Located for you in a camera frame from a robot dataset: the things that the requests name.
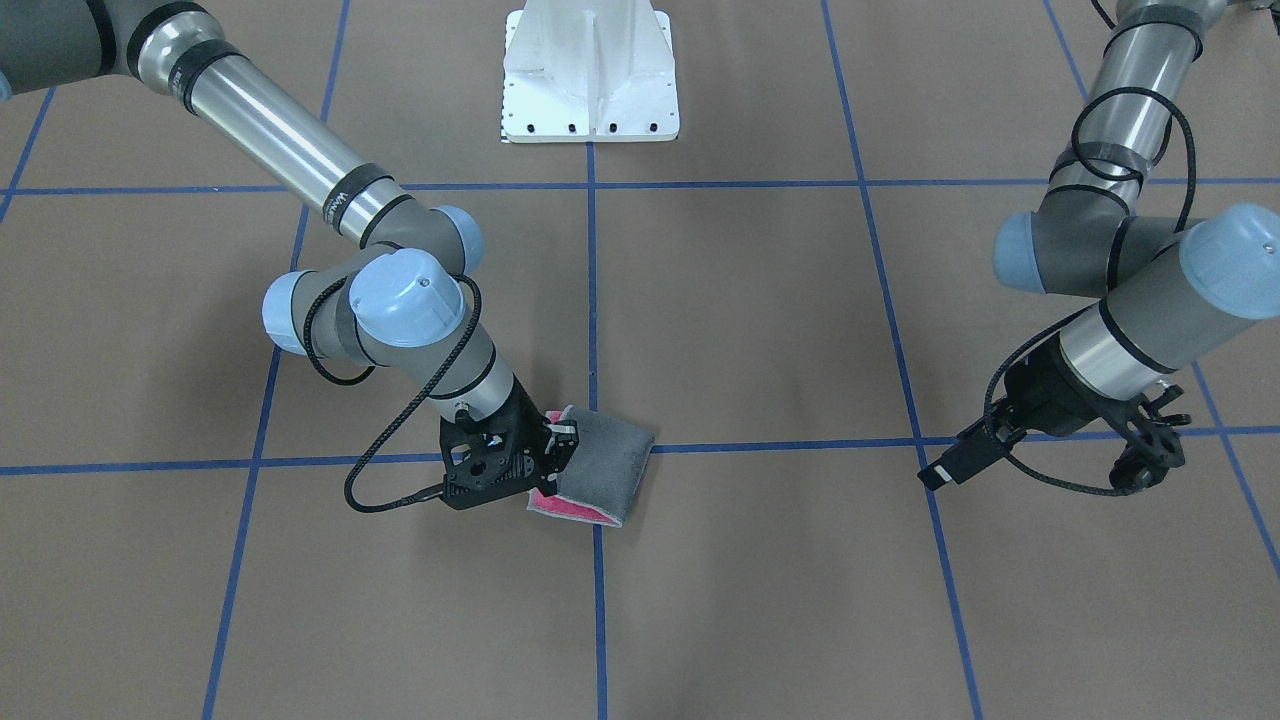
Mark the white mounting plate with bolts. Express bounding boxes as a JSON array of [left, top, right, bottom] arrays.
[[500, 1, 681, 143]]

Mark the pink towel with grey back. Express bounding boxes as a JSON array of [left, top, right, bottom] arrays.
[[527, 405, 657, 528]]

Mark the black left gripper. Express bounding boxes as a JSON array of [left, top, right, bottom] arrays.
[[918, 345, 1101, 491]]

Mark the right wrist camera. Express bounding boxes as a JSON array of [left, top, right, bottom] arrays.
[[439, 415, 530, 510]]

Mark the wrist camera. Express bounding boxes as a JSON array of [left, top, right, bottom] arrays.
[[1101, 380, 1192, 495], [439, 415, 530, 510]]

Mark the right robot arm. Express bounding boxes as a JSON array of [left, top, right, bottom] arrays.
[[3, 1, 599, 514]]

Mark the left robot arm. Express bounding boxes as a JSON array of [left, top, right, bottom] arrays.
[[918, 1, 1279, 497]]

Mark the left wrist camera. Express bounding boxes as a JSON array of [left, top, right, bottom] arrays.
[[1101, 380, 1192, 495]]

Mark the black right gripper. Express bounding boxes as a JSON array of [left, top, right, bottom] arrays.
[[492, 380, 580, 497]]

